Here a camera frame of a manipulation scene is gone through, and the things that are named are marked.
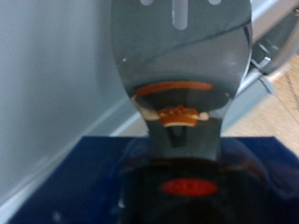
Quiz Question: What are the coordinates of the silver toaster oven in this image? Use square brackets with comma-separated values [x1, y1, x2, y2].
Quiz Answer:
[0, 0, 299, 216]

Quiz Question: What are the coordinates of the metal spatula with blue block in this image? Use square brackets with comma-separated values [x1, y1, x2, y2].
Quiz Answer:
[8, 0, 299, 224]

